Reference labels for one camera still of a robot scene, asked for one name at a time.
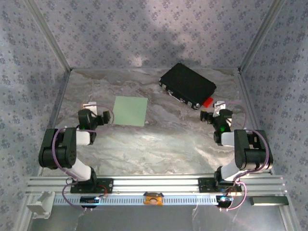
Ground light green paper sheet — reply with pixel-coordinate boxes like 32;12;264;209
112;96;148;127

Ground black hard case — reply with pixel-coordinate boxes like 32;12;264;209
158;63;217;111

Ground small black controller board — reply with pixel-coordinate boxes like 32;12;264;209
216;195;233;208
80;196;100;208

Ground orange cartoon figure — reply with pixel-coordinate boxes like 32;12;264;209
143;192;164;206

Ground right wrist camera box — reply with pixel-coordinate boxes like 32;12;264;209
214;102;228;116

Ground aluminium table side rail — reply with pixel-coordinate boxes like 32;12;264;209
37;68;73;178
238;68;275;175

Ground white slotted cable duct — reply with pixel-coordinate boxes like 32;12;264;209
52;194;221;206

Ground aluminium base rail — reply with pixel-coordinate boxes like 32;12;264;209
25;175;288;194

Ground aluminium frame post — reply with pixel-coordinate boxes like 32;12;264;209
24;0;73;72
239;0;287;72

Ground white plastic bracket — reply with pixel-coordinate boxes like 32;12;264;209
26;192;55;219

